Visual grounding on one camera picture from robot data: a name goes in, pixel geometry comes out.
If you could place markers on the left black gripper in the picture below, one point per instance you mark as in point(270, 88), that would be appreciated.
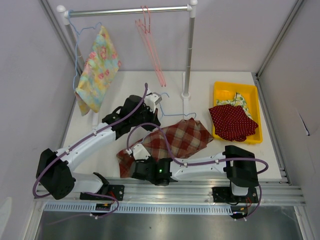
point(153, 116)

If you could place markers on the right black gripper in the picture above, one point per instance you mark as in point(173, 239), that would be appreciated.
point(145, 161)

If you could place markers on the blue wire hanger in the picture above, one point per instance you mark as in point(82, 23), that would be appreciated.
point(74, 35)
point(163, 114)

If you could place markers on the red plaid cloth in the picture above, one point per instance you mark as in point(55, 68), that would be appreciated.
point(185, 138)

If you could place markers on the floral pastel skirt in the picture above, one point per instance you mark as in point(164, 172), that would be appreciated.
point(100, 68)

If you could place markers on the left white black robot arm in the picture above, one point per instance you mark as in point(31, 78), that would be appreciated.
point(56, 169)

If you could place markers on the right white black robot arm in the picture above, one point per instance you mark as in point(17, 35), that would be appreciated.
point(231, 153)

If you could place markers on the red polka dot cloth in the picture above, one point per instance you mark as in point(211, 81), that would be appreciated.
point(231, 123)

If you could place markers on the green leaf print cloth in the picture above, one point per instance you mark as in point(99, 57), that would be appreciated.
point(238, 100)

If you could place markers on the yellow plastic tray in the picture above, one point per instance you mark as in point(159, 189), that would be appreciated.
point(224, 91)

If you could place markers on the white metal clothes rack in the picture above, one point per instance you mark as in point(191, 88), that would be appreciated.
point(144, 29)

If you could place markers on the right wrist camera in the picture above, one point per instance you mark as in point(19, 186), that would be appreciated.
point(138, 152)

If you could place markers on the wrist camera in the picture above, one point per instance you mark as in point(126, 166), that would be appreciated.
point(138, 152)
point(152, 100)

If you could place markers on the white slotted cable duct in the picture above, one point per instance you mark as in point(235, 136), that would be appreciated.
point(140, 208)

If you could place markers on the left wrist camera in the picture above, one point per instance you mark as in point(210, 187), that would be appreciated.
point(152, 100)

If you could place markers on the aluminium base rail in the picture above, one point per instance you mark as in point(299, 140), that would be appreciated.
point(200, 192)

